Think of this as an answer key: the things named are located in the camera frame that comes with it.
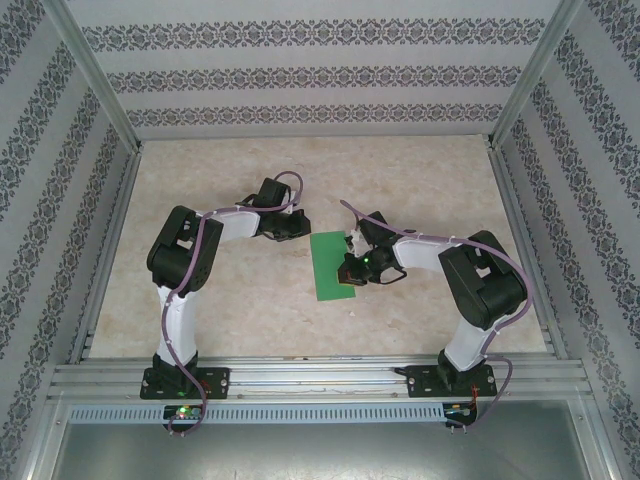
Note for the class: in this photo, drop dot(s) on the aluminium mounting rail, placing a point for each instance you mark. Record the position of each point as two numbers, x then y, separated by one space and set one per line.
320 372

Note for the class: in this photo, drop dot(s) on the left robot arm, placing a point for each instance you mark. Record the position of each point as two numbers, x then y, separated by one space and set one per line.
177 325

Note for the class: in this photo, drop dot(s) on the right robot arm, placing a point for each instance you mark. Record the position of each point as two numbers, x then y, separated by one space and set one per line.
465 345

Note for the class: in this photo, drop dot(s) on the green paper sheet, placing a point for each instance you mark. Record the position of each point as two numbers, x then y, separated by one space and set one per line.
325 270

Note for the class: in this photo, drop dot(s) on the grey sheet metal shelf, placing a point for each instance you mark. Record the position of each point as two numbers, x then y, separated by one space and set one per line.
320 450

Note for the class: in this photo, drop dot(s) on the aluminium frame post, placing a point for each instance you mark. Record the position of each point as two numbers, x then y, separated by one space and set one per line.
535 70
90 70

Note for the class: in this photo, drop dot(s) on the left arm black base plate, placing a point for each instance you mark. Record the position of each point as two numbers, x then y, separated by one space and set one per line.
215 382

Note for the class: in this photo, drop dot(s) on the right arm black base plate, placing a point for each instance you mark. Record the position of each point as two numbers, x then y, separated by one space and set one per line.
422 382

